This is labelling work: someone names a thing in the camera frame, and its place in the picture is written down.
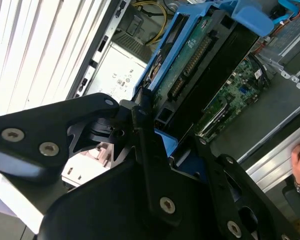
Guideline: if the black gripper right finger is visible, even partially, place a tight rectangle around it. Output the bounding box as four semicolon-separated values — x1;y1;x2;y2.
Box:
193;134;300;240

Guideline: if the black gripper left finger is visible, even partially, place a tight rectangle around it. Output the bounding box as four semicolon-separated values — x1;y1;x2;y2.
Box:
0;87;182;227

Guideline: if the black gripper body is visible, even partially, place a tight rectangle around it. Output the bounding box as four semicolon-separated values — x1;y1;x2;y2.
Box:
37;159;223;240

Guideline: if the hard disk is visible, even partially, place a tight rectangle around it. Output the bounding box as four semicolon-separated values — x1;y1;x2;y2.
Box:
132;0;276;176

